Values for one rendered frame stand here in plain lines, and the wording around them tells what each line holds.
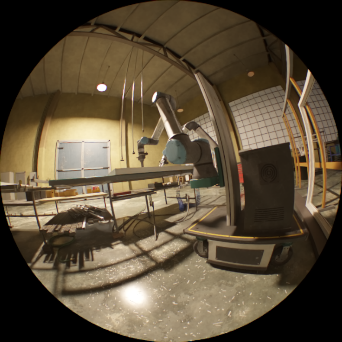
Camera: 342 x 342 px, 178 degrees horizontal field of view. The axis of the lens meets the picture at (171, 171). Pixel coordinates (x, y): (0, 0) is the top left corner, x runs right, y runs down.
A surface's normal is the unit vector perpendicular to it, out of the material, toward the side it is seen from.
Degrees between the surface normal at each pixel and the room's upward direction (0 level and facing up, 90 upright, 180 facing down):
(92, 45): 180
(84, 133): 90
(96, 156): 90
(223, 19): 180
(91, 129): 90
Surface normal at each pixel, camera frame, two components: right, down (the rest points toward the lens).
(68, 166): 0.66, -0.14
